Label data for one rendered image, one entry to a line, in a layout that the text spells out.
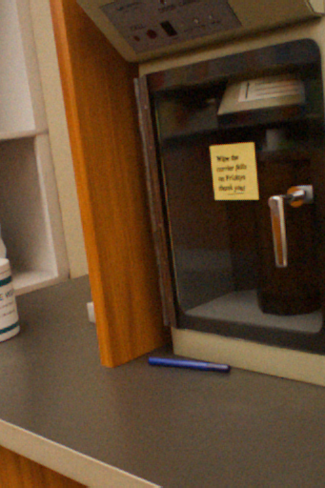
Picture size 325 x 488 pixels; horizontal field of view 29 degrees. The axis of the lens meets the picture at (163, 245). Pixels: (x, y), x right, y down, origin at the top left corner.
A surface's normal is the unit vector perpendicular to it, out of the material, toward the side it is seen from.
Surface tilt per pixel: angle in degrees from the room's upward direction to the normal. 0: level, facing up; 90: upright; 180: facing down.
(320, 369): 90
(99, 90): 90
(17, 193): 90
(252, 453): 0
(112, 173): 90
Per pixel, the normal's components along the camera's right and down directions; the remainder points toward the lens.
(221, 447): -0.12, -0.98
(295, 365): -0.69, 0.21
